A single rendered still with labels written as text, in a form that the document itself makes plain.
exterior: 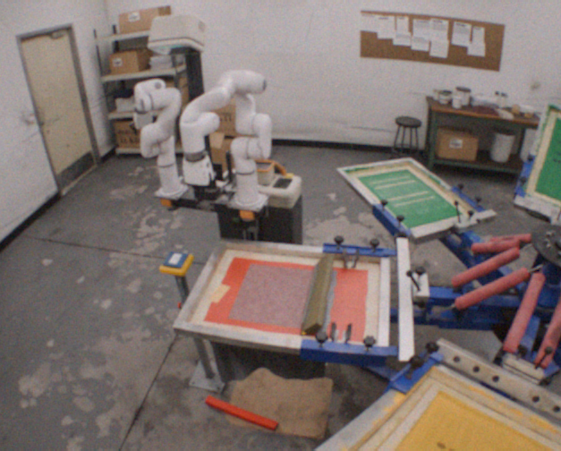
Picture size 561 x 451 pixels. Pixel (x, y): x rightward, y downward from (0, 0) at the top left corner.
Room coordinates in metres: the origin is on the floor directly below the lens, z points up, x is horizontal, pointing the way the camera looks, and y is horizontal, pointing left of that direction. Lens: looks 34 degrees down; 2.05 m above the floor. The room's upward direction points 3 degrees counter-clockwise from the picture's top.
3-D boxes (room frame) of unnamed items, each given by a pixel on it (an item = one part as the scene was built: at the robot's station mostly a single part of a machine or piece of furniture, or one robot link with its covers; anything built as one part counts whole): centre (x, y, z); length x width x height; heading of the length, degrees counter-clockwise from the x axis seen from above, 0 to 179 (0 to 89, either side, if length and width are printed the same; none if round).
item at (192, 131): (1.24, 0.26, 1.62); 0.15 x 0.10 x 0.11; 160
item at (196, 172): (1.21, 0.28, 1.49); 0.10 x 0.07 x 0.11; 70
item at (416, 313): (1.02, -0.45, 0.89); 1.24 x 0.06 x 0.06; 76
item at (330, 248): (1.34, -0.33, 0.98); 0.30 x 0.05 x 0.07; 76
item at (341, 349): (0.80, -0.20, 0.98); 0.30 x 0.05 x 0.07; 76
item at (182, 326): (1.13, -0.03, 0.97); 0.79 x 0.58 x 0.04; 76
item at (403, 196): (1.75, -0.80, 1.05); 1.08 x 0.61 x 0.23; 16
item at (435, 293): (0.99, -0.58, 1.02); 0.17 x 0.06 x 0.05; 76
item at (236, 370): (0.94, 0.07, 0.74); 0.46 x 0.04 x 0.42; 76
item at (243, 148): (1.58, 0.13, 1.37); 0.13 x 0.10 x 0.16; 70
